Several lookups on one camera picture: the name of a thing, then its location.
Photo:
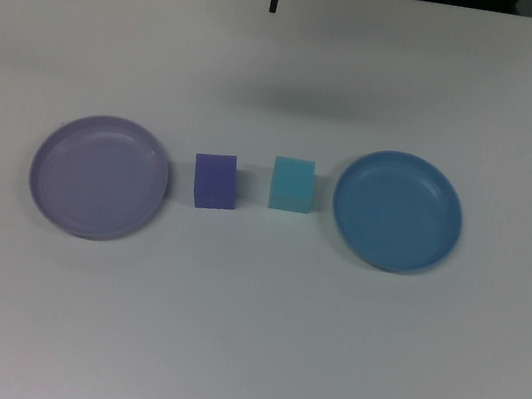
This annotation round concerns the lilac round plate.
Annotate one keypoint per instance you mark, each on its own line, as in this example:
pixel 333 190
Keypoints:
pixel 97 178

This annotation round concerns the blue round plate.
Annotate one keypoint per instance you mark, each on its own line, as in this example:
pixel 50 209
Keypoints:
pixel 397 215

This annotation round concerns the purple foam cube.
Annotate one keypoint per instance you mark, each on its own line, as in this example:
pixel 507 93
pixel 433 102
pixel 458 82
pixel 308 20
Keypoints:
pixel 215 184

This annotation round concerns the cyan foam cube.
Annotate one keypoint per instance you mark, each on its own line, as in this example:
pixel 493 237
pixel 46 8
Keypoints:
pixel 291 186

